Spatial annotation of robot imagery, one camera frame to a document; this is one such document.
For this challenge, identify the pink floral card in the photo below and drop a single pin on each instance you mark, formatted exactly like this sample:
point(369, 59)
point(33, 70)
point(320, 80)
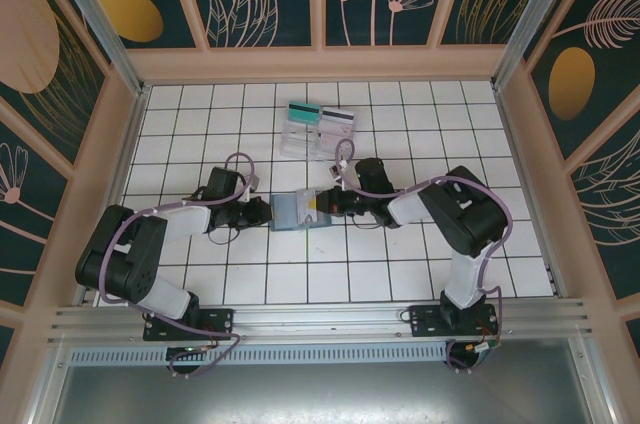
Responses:
point(335, 136)

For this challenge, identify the aluminium table edge rail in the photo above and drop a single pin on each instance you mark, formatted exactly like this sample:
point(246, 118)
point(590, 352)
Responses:
point(554, 280)
point(129, 144)

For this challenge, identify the grey metal sheet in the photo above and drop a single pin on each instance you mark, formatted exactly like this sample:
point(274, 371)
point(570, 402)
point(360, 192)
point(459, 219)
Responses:
point(320, 394)

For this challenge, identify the white card with black stripe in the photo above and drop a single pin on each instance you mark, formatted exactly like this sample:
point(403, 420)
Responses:
point(337, 115)

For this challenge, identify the aluminium corner post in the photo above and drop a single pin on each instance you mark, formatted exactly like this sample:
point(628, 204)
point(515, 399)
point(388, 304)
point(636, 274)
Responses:
point(107, 39)
point(525, 24)

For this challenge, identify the clear acrylic card stand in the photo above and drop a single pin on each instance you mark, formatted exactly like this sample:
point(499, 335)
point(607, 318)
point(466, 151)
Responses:
point(300, 144)

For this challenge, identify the light grey magnetic stripe card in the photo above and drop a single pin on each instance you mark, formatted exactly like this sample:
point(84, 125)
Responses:
point(306, 204)

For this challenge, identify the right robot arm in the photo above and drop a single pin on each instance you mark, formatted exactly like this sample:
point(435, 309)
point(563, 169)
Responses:
point(410, 209)

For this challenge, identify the teal leather card holder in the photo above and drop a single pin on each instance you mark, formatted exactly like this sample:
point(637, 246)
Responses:
point(285, 214)

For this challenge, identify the teal card with black stripe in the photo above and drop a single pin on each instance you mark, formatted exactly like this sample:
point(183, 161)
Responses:
point(305, 114)

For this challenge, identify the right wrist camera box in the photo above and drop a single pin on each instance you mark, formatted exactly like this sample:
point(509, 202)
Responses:
point(336, 171)

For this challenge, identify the aluminium mounting rail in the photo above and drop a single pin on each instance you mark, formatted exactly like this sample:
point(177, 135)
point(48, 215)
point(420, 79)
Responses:
point(320, 319)

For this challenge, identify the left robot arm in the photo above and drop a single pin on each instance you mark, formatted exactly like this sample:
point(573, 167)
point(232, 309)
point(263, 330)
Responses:
point(185, 221)

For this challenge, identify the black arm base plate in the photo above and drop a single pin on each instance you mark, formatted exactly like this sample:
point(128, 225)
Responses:
point(222, 321)
point(425, 324)

